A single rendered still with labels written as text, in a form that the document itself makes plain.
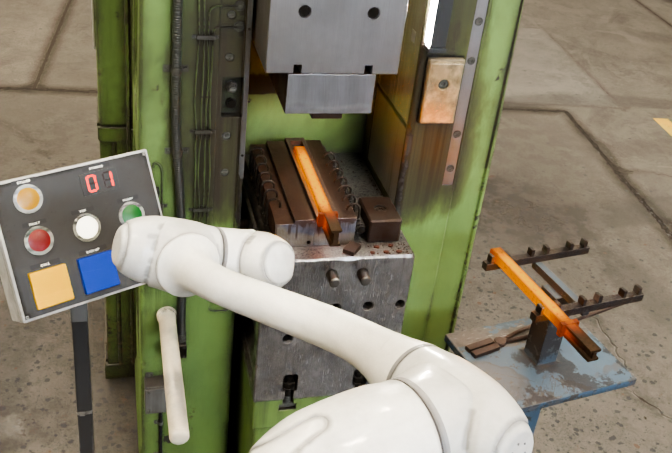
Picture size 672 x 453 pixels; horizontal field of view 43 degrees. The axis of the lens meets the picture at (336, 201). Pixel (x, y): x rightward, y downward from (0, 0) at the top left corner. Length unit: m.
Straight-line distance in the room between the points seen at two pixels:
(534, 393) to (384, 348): 1.13
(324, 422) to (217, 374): 1.60
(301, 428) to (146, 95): 1.24
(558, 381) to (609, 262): 1.91
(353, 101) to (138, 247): 0.78
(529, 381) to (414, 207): 0.53
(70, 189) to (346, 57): 0.64
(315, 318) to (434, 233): 1.21
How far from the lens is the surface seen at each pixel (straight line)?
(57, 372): 3.14
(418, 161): 2.23
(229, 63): 2.01
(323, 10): 1.85
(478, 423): 0.97
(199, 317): 2.37
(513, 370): 2.25
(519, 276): 2.09
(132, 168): 1.87
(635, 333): 3.71
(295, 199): 2.14
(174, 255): 1.31
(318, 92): 1.91
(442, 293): 2.52
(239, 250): 1.40
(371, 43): 1.90
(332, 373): 2.31
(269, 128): 2.47
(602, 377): 2.32
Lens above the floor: 2.07
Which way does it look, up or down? 30 degrees down
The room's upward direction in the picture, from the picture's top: 7 degrees clockwise
